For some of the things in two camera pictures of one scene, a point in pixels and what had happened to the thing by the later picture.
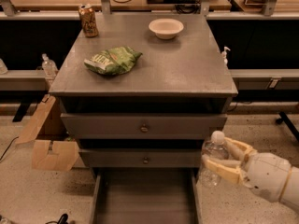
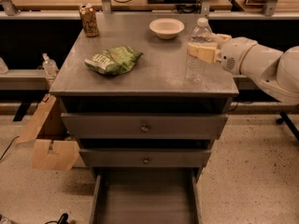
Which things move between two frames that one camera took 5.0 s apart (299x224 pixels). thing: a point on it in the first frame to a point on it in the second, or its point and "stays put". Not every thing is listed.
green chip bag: (112, 62) stays put
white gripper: (268, 175) to (234, 54)
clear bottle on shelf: (49, 66) stays put
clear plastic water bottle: (217, 147) to (197, 70)
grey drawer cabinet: (140, 99) stays put
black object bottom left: (62, 220) stays put
